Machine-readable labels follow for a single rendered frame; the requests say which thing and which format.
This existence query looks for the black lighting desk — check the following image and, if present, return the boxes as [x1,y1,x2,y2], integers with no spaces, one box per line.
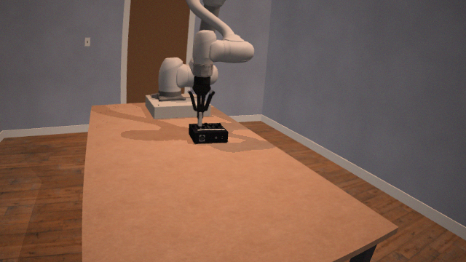
[189,123,229,144]

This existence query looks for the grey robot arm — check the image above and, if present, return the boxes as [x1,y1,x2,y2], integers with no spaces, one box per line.
[151,0,254,102]

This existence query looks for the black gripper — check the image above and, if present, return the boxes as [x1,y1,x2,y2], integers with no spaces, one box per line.
[188,76,215,126]

